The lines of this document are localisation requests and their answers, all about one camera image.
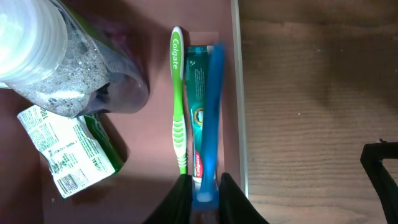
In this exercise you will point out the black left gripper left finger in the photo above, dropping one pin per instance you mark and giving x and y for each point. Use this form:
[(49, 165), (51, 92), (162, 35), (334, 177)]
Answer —
[(176, 206)]

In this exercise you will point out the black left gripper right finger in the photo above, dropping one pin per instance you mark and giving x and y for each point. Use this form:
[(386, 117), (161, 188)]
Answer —
[(234, 206)]

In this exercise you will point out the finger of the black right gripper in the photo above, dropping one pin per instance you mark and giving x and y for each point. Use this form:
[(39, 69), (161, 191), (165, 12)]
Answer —
[(371, 159)]

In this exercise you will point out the blue disposable razor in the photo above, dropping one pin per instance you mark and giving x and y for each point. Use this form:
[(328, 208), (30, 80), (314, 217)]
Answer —
[(206, 198)]

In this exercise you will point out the green white labelled packet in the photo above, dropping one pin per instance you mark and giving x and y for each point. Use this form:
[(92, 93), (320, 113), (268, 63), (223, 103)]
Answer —
[(78, 150)]

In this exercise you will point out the red green toothpaste tube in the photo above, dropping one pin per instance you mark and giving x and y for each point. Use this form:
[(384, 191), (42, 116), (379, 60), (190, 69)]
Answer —
[(196, 68)]

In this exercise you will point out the green white toothbrush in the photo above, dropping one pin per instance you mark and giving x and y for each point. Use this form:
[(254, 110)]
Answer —
[(179, 133)]

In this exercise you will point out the clear blue soap pump bottle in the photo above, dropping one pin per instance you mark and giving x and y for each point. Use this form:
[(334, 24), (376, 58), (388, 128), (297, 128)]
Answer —
[(55, 59)]

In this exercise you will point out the white box with pink interior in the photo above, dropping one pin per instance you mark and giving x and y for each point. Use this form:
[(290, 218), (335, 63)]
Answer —
[(143, 139)]

